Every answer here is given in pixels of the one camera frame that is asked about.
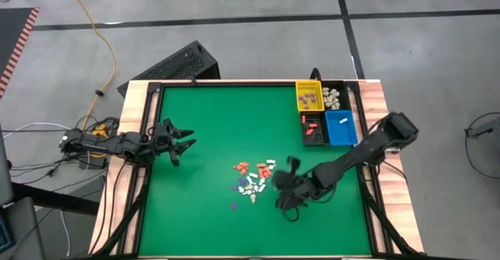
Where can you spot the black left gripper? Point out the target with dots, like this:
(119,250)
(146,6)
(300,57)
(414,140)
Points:
(164,139)

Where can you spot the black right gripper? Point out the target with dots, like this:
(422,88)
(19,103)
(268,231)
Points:
(297,189)

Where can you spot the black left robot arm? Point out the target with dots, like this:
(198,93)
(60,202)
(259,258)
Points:
(117,144)

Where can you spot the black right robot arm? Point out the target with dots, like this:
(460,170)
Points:
(371,147)

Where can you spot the black plastic basket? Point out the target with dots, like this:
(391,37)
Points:
(343,98)
(318,139)

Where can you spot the black perforated metal case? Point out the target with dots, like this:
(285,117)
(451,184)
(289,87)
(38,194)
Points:
(176,65)

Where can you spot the green table mat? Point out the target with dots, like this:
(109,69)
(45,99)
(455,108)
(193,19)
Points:
(195,213)

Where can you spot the blue plastic basket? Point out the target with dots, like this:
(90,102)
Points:
(340,133)

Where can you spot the yellow plastic basket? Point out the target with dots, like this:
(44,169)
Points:
(318,86)

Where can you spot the black stand leg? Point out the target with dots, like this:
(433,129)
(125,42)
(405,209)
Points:
(54,199)

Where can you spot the gray equipment cart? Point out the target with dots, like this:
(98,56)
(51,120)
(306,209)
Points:
(23,229)

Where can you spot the black orange-striped floor mat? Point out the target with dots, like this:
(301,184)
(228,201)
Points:
(9,37)

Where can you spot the black diagonal frame brace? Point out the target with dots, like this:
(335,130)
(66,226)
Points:
(125,221)
(384,221)

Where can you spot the black arched bracket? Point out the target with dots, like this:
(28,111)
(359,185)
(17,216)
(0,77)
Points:
(315,72)

